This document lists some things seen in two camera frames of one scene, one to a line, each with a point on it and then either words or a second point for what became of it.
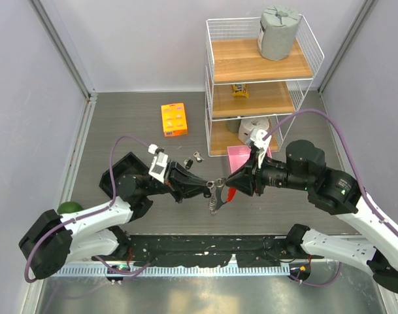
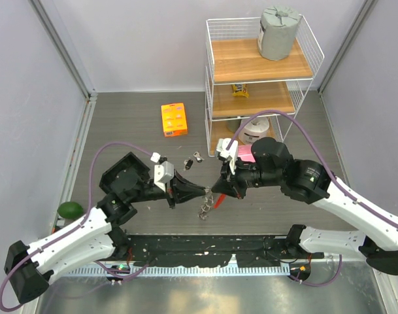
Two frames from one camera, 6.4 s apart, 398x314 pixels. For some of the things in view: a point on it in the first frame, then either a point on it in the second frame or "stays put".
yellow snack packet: x=240 y=89 stays put
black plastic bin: x=130 y=164 stays put
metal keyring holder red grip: x=220 y=194 to x=207 y=203
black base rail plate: x=184 y=250 stays put
